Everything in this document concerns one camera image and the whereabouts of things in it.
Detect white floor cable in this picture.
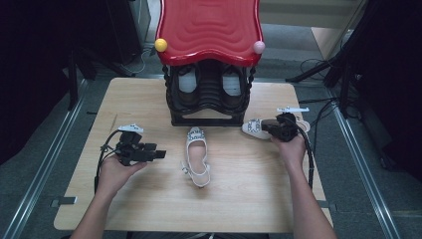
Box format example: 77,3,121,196
122,48,155,76

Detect grey cabinet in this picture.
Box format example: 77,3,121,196
128,0,152,64

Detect black tripod stand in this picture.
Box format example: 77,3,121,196
285,33,366,119

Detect black leather shoe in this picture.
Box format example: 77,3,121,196
175,64,202,108
220,64,248,108

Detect person's right hand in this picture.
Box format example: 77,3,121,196
270,132,307,174

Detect metal floor rail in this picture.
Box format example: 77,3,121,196
0,79,89,239
329,99,404,239

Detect grey tape strip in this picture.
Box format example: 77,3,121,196
313,199,337,212
49,196,78,208

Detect red and black shoe rack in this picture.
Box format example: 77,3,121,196
153,0,267,127

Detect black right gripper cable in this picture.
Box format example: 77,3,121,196
288,114,316,190

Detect white sandal with rhinestone buckle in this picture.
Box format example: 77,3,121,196
180,126,212,189
241,119,312,140

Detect black floor cable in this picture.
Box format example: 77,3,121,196
298,58,342,153

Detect beige wooden panel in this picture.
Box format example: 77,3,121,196
312,0,369,61

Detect black metal stand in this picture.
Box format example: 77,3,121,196
66,49,98,113

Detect person's left hand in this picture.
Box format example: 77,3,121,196
96,153,148,201

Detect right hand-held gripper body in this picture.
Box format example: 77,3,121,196
270,106,311,143

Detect black curtain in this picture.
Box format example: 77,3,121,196
347,0,422,182
0,0,133,167

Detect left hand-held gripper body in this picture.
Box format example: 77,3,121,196
115,122,156,167

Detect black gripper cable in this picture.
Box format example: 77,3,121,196
94,128,122,195
288,114,316,190

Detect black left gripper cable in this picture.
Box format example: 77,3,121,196
94,128,122,195

